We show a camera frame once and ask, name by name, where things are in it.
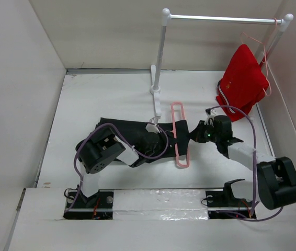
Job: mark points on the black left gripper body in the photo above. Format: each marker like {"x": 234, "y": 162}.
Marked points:
{"x": 160, "y": 145}

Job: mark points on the black denim trousers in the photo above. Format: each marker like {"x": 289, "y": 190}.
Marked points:
{"x": 133, "y": 131}

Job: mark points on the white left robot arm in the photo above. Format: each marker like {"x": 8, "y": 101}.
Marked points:
{"x": 133, "y": 146}

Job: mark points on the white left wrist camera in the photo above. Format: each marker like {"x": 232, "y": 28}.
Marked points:
{"x": 151, "y": 126}

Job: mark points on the white clothes rack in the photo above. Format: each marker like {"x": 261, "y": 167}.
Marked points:
{"x": 167, "y": 16}

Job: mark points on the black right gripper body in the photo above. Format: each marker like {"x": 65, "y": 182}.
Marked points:
{"x": 214, "y": 136}

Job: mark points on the pink hanger holding shorts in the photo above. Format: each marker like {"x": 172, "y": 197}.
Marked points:
{"x": 264, "y": 43}

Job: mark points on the red shorts with stripes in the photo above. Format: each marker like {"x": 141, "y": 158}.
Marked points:
{"x": 242, "y": 85}

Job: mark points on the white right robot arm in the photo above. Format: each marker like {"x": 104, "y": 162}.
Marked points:
{"x": 275, "y": 177}

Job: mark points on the silver front rail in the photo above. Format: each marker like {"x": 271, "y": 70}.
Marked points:
{"x": 153, "y": 200}

